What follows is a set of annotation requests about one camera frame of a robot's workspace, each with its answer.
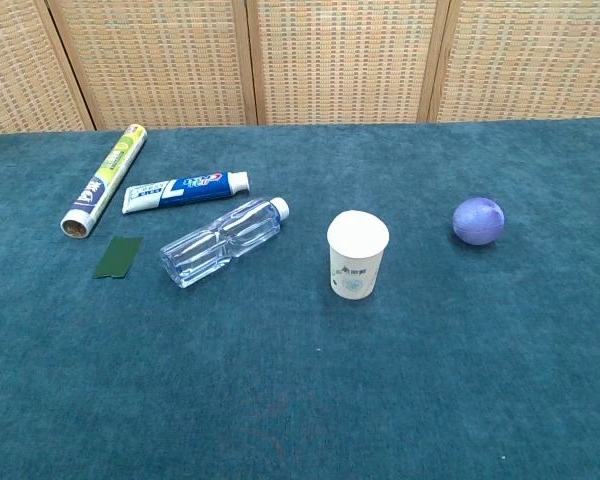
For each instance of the clear plastic water bottle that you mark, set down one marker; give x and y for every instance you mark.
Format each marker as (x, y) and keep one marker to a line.
(215, 245)

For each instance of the blue white toothpaste tube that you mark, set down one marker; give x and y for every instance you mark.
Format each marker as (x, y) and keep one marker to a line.
(180, 192)

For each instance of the blue velvet table cloth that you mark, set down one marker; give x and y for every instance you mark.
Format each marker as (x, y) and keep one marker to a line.
(300, 375)

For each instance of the purple ball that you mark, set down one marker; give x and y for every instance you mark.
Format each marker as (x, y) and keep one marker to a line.
(478, 221)

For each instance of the woven bamboo folding screen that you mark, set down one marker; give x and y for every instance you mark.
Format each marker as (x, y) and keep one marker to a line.
(330, 50)

